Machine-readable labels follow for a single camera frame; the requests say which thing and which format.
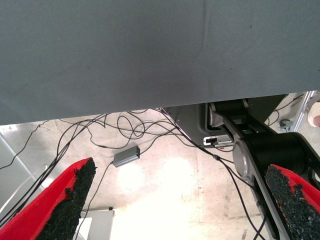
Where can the dark grey table cloth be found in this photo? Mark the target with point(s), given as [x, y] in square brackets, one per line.
[125, 50]

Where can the aluminium profile with caster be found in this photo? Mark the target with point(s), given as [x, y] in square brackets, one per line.
[300, 115]

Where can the white floor box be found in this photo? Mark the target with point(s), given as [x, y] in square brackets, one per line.
[100, 225]

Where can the grey box with green light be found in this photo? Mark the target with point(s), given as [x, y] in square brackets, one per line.
[126, 157]

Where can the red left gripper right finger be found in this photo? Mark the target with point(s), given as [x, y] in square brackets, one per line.
[297, 207]

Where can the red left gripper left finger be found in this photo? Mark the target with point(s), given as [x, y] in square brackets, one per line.
[50, 212]

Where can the grey metal panel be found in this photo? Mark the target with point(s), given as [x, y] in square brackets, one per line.
[12, 170]

